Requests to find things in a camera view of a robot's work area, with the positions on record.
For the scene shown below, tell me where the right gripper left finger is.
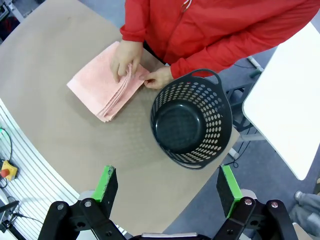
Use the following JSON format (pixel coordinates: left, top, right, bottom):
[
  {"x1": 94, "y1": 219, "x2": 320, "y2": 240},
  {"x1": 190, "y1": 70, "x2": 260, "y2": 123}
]
[{"x1": 37, "y1": 164, "x2": 126, "y2": 240}]

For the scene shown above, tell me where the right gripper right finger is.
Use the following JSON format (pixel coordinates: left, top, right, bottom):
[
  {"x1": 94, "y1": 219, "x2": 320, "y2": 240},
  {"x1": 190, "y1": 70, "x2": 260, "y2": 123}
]
[{"x1": 214, "y1": 164, "x2": 300, "y2": 240}]

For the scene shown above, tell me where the pink towel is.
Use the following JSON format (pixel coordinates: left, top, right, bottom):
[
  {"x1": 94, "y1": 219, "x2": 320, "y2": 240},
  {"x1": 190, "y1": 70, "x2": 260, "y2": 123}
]
[{"x1": 66, "y1": 41, "x2": 151, "y2": 124}]

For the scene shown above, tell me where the person's left forearm red sleeve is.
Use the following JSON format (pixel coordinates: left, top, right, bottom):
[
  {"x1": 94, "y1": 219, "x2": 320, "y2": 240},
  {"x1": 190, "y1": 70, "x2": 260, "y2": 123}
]
[{"x1": 169, "y1": 0, "x2": 320, "y2": 80}]

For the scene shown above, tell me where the person's right forearm red sleeve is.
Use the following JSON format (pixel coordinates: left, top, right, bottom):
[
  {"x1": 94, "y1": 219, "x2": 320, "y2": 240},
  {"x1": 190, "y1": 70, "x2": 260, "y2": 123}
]
[{"x1": 119, "y1": 0, "x2": 163, "y2": 44}]

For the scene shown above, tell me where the person's left hand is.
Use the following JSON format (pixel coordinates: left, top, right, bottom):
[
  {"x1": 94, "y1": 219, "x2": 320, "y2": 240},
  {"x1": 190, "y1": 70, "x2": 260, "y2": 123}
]
[{"x1": 142, "y1": 65, "x2": 175, "y2": 91}]

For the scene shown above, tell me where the person's right hand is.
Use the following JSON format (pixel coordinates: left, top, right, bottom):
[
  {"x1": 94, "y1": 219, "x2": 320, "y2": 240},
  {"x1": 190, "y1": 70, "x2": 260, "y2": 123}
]
[{"x1": 110, "y1": 39, "x2": 145, "y2": 84}]

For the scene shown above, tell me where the grey trousered leg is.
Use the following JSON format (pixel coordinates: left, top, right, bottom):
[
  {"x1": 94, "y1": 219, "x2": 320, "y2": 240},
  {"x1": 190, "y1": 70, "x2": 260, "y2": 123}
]
[{"x1": 289, "y1": 178, "x2": 320, "y2": 237}]

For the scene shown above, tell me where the dark perforated plastic basket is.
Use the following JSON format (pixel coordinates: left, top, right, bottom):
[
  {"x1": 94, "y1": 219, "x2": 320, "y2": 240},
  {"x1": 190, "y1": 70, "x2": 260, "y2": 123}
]
[{"x1": 149, "y1": 68, "x2": 234, "y2": 171}]

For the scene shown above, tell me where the large white table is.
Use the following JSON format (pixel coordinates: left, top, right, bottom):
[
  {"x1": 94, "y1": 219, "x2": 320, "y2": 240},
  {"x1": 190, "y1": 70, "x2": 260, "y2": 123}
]
[{"x1": 228, "y1": 21, "x2": 320, "y2": 181}]

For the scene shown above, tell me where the yellow emergency stop button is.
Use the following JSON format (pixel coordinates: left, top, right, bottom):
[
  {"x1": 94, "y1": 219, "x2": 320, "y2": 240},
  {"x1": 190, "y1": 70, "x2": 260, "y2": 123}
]
[{"x1": 0, "y1": 159, "x2": 19, "y2": 182}]

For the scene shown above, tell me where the person in red jacket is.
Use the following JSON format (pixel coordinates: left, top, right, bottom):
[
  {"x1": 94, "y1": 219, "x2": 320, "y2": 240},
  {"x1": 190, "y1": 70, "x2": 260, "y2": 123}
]
[{"x1": 119, "y1": 0, "x2": 320, "y2": 80}]

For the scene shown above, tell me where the aluminium profile frame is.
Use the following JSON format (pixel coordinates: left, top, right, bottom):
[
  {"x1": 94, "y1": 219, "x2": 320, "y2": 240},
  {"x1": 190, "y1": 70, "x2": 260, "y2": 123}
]
[{"x1": 0, "y1": 97, "x2": 85, "y2": 240}]

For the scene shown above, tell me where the black bracket device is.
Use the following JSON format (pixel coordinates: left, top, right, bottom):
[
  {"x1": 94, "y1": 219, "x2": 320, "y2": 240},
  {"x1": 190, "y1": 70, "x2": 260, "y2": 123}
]
[{"x1": 0, "y1": 199, "x2": 21, "y2": 232}]

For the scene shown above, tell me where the black cable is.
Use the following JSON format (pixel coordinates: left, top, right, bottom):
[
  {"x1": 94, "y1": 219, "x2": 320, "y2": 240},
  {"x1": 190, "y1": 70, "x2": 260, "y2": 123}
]
[{"x1": 0, "y1": 128, "x2": 14, "y2": 162}]

